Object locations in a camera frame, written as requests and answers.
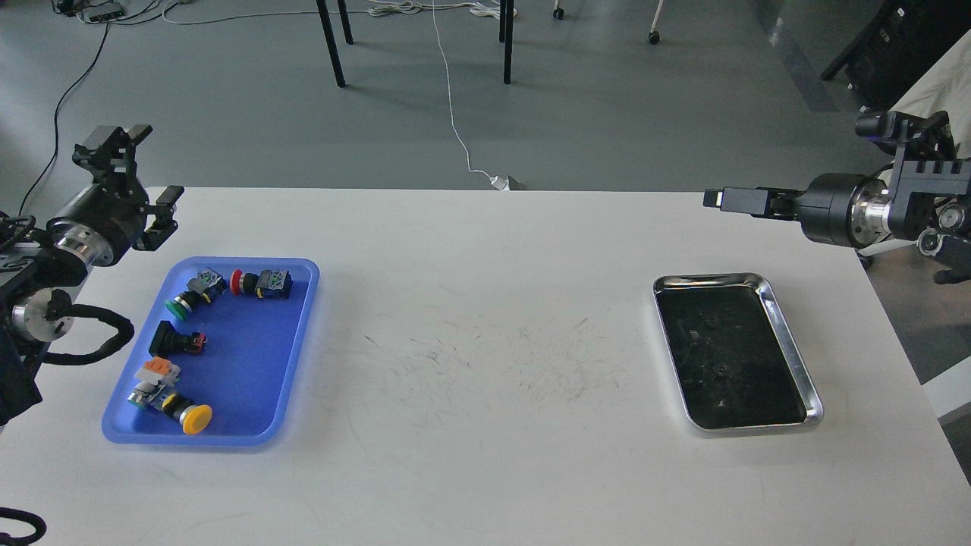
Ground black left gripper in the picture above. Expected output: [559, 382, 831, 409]
[46, 124, 185, 267]

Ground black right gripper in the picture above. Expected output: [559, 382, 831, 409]
[702, 174, 889, 249]

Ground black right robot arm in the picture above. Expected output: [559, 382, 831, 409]
[703, 111, 970, 284]

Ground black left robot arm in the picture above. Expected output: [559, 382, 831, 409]
[1, 124, 184, 425]

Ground silver metal tray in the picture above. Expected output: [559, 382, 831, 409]
[652, 272, 825, 436]

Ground blue plastic tray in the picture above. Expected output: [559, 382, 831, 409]
[101, 256, 320, 448]

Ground beige cloth cover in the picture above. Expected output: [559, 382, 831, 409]
[891, 31, 970, 158]

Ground black table leg left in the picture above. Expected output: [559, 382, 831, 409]
[315, 0, 354, 89]

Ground black table leg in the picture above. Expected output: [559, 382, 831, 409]
[315, 0, 354, 89]
[498, 0, 514, 84]

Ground white power adapter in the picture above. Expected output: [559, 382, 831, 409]
[490, 175, 524, 191]

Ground black table leg right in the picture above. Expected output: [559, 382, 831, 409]
[498, 0, 514, 84]

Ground black floor cable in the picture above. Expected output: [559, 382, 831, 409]
[15, 0, 175, 217]

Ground green push button switch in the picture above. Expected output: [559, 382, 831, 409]
[165, 268, 228, 321]

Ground black push button switch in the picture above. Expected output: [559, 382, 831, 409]
[148, 321, 207, 357]

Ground red push button switch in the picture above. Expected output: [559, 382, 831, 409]
[228, 269, 294, 300]

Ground yellow push button switch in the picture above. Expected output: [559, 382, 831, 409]
[127, 356, 214, 435]

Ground white floor cable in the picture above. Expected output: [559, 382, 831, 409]
[366, 0, 518, 187]

